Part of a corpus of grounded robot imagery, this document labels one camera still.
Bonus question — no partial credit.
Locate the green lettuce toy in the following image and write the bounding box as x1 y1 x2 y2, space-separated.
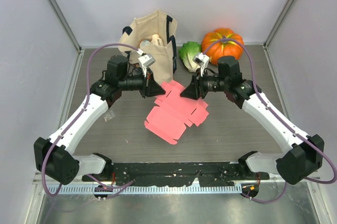
179 41 201 73

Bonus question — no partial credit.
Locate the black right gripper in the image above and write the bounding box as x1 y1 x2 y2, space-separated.
180 68 229 100

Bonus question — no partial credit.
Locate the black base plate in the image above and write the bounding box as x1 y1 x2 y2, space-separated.
93 162 270 187

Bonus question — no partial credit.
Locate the slotted cable duct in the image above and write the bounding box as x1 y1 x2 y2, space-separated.
58 183 242 195

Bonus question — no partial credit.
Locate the white round container in bag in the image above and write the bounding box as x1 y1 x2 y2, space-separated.
140 39 152 49

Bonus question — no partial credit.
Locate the orange pumpkin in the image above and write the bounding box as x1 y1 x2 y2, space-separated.
201 28 244 65

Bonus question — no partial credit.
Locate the pink paper box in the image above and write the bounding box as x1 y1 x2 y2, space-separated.
144 80 209 145

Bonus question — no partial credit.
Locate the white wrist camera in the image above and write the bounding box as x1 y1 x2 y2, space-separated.
138 54 155 76
193 53 210 77

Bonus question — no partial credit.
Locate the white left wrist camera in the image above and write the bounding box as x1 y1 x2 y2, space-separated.
138 54 155 76

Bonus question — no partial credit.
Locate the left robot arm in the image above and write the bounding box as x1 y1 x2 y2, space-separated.
34 54 165 185

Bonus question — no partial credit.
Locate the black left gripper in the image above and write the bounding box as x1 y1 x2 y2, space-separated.
120 67 166 99

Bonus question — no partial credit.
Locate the beige canvas tote bag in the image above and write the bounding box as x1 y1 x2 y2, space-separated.
119 10 177 84

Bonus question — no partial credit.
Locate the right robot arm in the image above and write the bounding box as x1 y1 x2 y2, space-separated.
180 53 324 185

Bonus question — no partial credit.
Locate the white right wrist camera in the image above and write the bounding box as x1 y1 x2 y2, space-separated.
193 53 210 77

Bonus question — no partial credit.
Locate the beige bottle in bag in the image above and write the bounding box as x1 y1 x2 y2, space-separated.
151 34 165 47

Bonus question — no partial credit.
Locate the small clear plastic wrapper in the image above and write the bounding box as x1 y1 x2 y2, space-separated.
103 110 115 122

